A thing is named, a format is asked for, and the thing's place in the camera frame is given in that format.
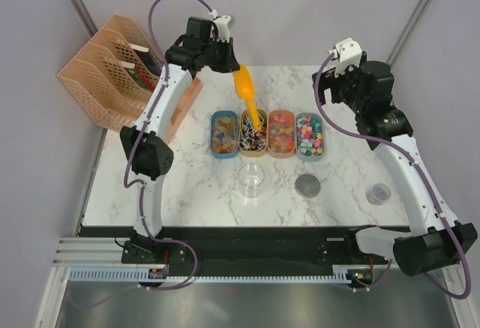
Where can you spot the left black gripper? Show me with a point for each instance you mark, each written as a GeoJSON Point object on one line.
{"type": "Point", "coordinates": [229, 62]}

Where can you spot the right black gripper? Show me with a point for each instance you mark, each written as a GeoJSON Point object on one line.
{"type": "Point", "coordinates": [328, 80]}

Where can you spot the yellow plastic scoop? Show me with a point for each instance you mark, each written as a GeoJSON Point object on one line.
{"type": "Point", "coordinates": [244, 88]}

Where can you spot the light blue star candy tray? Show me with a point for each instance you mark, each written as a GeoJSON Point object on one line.
{"type": "Point", "coordinates": [309, 137]}

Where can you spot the pink gummy tray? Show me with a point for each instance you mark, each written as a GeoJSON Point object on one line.
{"type": "Point", "coordinates": [281, 139]}

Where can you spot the tan lollipop tray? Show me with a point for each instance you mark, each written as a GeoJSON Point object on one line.
{"type": "Point", "coordinates": [252, 142]}

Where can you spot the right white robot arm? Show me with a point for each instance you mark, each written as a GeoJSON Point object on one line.
{"type": "Point", "coordinates": [436, 238]}

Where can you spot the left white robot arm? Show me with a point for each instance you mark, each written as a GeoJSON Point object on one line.
{"type": "Point", "coordinates": [206, 43]}

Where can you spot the peach desk organizer tray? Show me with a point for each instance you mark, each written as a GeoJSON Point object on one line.
{"type": "Point", "coordinates": [182, 108]}

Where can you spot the books in file rack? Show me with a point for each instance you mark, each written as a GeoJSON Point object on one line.
{"type": "Point", "coordinates": [142, 65]}

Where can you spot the peach file organizer rack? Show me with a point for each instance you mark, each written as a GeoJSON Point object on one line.
{"type": "Point", "coordinates": [97, 79]}

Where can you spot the grey metal jar lid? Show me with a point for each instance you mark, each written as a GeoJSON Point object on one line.
{"type": "Point", "coordinates": [307, 185]}

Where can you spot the small purple candy cup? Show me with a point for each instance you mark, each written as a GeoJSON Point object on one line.
{"type": "Point", "coordinates": [378, 194]}

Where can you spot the clear glass jar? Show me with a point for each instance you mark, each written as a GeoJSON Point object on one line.
{"type": "Point", "coordinates": [251, 182]}

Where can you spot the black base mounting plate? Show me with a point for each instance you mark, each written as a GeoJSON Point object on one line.
{"type": "Point", "coordinates": [251, 250]}

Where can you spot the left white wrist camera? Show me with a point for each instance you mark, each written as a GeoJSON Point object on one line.
{"type": "Point", "coordinates": [223, 24]}

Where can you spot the white slotted cable duct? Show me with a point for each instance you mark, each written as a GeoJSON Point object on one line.
{"type": "Point", "coordinates": [147, 275]}

